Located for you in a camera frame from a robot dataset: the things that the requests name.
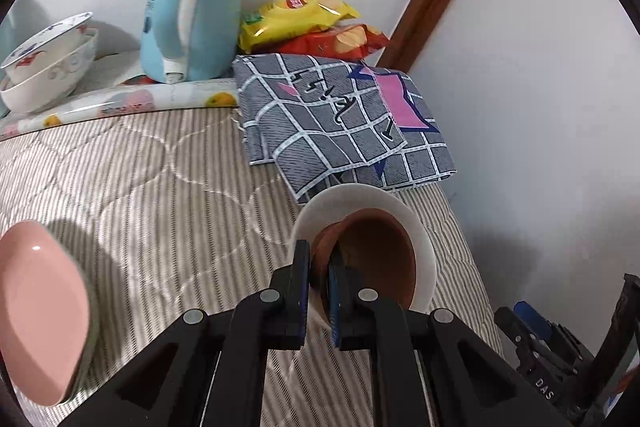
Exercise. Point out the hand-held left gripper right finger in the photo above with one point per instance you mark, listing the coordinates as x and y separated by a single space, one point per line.
334 307

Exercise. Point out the pink square plate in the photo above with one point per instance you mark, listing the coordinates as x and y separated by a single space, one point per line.
40 307

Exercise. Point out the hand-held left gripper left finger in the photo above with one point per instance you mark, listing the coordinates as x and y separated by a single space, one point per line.
300 287

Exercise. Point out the light blue electric kettle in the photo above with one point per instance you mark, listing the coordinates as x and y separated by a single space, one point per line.
170 7

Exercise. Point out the small brown bowl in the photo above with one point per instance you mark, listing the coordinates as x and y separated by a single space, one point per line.
380 252

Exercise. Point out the floral plastic table mat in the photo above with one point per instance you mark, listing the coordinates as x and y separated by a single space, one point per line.
125 102

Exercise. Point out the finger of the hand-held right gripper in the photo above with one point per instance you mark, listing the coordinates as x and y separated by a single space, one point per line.
622 332
532 314

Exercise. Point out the white bowl with blue print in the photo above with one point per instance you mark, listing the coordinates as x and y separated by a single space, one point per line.
425 257

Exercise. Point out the grey checked folded cloth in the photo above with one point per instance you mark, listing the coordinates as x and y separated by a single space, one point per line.
325 122

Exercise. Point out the red chip bag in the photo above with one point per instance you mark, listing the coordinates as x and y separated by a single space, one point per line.
350 42

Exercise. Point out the large white bowl grey pattern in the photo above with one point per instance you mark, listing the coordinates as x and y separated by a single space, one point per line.
50 92

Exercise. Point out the yellow chip bag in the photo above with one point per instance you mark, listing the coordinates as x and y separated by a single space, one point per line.
295 17

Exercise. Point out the blue red patterned bowl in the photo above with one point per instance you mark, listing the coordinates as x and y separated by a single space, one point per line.
50 44

